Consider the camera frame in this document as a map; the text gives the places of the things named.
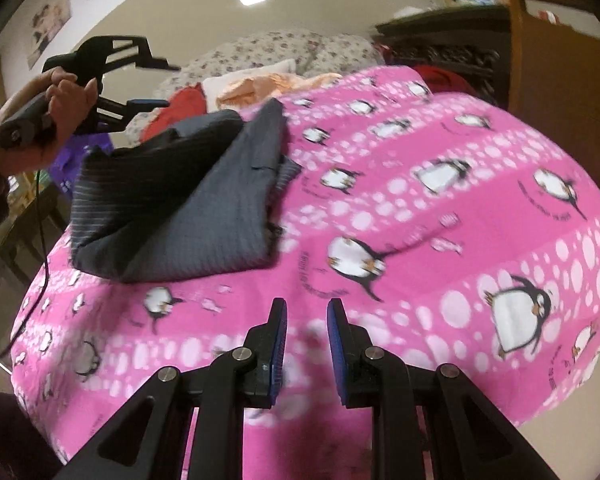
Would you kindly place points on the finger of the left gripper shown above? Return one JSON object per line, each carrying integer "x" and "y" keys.
{"x": 109, "y": 116}
{"x": 121, "y": 51}

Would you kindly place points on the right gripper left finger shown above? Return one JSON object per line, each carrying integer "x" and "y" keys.
{"x": 190, "y": 424}

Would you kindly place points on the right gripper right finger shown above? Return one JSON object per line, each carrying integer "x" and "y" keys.
{"x": 426, "y": 424}

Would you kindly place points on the grey pinstriped coat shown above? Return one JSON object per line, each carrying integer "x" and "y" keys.
{"x": 194, "y": 201}

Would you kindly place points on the left hand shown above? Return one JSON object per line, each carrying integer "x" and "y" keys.
{"x": 66, "y": 105}

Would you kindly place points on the purple tote bag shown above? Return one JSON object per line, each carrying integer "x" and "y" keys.
{"x": 65, "y": 168}

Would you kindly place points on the red heart pillow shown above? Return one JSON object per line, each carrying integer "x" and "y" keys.
{"x": 186, "y": 103}

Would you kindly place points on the white pillow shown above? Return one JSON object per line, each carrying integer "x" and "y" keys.
{"x": 214, "y": 86}

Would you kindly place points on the peach fringed scarf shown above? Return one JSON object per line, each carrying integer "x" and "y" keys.
{"x": 257, "y": 89}

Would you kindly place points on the dark wooden side table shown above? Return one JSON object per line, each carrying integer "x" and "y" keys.
{"x": 50, "y": 206}

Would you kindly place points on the floral grey bedding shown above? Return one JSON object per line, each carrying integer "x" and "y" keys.
{"x": 314, "y": 53}

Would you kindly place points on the pink penguin quilt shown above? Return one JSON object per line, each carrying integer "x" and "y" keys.
{"x": 450, "y": 230}

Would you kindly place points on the red garment by bed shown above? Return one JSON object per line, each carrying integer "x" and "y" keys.
{"x": 439, "y": 80}

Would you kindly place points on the framed wall photo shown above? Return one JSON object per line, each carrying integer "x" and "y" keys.
{"x": 48, "y": 18}

